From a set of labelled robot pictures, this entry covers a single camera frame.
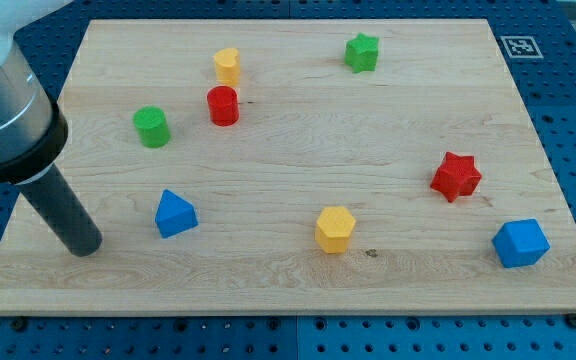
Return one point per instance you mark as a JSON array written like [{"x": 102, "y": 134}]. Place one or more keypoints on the green star block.
[{"x": 361, "y": 53}]

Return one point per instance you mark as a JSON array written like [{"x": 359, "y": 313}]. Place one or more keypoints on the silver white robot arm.
[{"x": 32, "y": 129}]

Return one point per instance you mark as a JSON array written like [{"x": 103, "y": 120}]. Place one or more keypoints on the yellow hexagon block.
[{"x": 334, "y": 229}]

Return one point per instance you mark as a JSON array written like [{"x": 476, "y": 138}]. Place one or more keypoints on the black white fiducial marker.
[{"x": 521, "y": 47}]

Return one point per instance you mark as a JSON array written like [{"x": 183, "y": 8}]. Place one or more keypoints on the wooden board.
[{"x": 311, "y": 134}]

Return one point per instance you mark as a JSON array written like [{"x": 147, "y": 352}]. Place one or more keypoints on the green cylinder block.
[{"x": 151, "y": 126}]

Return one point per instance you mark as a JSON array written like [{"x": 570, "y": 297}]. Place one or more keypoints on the red star block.
[{"x": 456, "y": 176}]

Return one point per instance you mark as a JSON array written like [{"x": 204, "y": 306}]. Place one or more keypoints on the blue triangle block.
[{"x": 174, "y": 215}]

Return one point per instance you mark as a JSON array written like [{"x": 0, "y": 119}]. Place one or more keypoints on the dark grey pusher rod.
[{"x": 53, "y": 199}]

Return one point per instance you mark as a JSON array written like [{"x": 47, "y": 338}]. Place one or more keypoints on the red cylinder block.
[{"x": 223, "y": 105}]

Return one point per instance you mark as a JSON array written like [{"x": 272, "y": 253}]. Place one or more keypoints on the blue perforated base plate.
[{"x": 548, "y": 87}]

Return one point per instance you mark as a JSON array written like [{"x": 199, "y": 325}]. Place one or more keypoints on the blue cube block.
[{"x": 520, "y": 243}]

